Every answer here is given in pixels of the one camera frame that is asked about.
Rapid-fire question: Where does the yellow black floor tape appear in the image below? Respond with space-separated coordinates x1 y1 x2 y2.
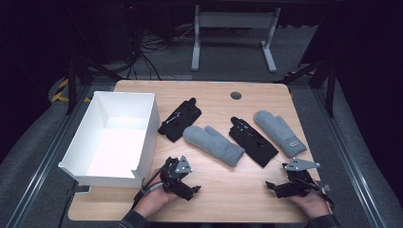
50 78 93 104

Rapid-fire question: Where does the white open storage box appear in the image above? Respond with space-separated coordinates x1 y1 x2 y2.
58 90 162 189

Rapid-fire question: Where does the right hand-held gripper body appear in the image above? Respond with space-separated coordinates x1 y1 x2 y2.
281 157 321 198

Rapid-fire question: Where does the left hand-held gripper cable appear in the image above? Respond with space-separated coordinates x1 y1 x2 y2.
132 162 170 208

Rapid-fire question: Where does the aluminium floor rail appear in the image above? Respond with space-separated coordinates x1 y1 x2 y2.
312 88 383 228
4 85 93 228

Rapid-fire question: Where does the black knit glove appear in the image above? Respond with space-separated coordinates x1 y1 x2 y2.
157 97 202 143
228 116 279 168

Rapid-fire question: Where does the right hand-held gripper cable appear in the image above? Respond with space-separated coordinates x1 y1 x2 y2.
312 180 336 210

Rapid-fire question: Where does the hand-held gripper cable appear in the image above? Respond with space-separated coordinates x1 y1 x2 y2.
312 180 336 210
132 162 170 208

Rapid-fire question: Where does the person's right hand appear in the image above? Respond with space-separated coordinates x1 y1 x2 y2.
286 189 332 220

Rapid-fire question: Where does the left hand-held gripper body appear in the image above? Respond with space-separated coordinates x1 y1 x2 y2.
160 155 194 193

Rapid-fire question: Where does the grey fleece mitten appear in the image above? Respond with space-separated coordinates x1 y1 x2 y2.
182 124 246 168
253 109 308 159

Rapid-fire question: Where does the person's left hand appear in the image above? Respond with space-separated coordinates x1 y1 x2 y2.
134 168 179 219

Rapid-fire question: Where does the white metal desk frame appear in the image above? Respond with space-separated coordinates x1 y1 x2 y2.
190 4 282 73

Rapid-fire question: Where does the tangle of black floor cables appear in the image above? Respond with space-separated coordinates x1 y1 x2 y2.
125 18 196 81

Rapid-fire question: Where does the grey metal table bracket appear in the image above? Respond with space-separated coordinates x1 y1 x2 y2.
66 184 93 197

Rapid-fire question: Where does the black tripod stand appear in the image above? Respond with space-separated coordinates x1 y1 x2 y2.
274 56 338 119
65 55 125 116

